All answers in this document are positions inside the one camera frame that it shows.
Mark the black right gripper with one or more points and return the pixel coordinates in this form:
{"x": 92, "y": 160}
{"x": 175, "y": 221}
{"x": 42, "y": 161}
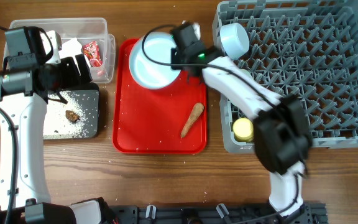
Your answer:
{"x": 174, "y": 56}

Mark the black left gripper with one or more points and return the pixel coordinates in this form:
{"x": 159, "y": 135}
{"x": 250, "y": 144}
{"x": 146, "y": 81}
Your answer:
{"x": 73, "y": 79}

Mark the light blue plate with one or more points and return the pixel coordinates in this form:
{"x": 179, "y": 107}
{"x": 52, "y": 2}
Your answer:
{"x": 146, "y": 73}

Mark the dark food scrap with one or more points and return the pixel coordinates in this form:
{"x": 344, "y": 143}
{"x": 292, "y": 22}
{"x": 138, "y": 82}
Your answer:
{"x": 71, "y": 116}

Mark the white rice pile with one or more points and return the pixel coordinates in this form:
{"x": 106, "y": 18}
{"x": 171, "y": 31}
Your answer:
{"x": 56, "y": 126}

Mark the brown carrot-like vegetable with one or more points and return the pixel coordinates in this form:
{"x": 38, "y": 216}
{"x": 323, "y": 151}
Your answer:
{"x": 194, "y": 115}

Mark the light blue bowl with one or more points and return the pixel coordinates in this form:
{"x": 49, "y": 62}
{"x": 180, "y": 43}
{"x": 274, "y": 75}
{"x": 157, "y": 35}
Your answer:
{"x": 235, "y": 40}

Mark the yellow plastic cup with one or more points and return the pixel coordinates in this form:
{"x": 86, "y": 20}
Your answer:
{"x": 243, "y": 130}

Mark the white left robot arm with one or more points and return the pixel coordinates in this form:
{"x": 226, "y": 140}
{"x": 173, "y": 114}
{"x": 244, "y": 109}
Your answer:
{"x": 32, "y": 70}

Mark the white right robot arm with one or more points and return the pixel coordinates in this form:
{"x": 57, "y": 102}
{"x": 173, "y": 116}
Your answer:
{"x": 281, "y": 133}

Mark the black waste tray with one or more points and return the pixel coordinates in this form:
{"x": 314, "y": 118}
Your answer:
{"x": 91, "y": 104}

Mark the grey dishwasher rack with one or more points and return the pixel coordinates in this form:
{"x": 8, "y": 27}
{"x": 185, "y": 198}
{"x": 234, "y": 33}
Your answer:
{"x": 304, "y": 48}

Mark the red snack wrapper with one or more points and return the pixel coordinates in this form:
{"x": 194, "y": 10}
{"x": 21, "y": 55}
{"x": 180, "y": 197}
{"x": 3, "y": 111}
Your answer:
{"x": 92, "y": 52}

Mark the white crumpled tissue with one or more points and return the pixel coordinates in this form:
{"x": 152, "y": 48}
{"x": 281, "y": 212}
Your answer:
{"x": 70, "y": 48}

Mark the clear plastic bin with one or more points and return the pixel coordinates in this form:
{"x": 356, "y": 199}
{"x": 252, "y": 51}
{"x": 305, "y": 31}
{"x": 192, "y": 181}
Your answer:
{"x": 85, "y": 30}

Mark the red plastic tray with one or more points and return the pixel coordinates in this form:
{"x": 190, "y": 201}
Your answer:
{"x": 150, "y": 121}

